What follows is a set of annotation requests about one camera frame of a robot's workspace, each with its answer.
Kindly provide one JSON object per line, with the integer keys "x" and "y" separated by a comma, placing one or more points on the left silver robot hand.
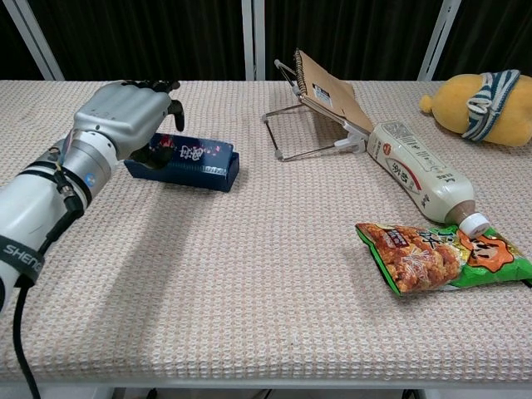
{"x": 124, "y": 116}

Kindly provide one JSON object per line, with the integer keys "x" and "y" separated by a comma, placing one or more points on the blue glasses case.
{"x": 199, "y": 166}

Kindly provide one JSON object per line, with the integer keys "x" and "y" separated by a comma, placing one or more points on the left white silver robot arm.
{"x": 37, "y": 208}

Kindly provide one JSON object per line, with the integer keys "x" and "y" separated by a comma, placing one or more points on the black curtain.
{"x": 145, "y": 37}

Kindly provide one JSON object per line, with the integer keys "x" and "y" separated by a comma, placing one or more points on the brown spiral notebook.
{"x": 332, "y": 93}

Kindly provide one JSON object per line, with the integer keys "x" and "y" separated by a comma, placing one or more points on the beige waffle tablecloth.
{"x": 266, "y": 311}

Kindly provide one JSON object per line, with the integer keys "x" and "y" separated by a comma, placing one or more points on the white plastic drink bottle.
{"x": 415, "y": 170}

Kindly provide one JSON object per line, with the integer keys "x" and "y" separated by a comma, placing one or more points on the yellow plush toy striped cloth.
{"x": 457, "y": 110}

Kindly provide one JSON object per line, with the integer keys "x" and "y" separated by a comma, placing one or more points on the green orange snack bag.
{"x": 432, "y": 257}

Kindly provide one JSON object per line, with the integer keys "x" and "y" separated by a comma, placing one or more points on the white slanted frame post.
{"x": 35, "y": 41}
{"x": 438, "y": 39}

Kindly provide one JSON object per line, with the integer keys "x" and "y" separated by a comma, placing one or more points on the white upright frame post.
{"x": 248, "y": 39}
{"x": 259, "y": 39}

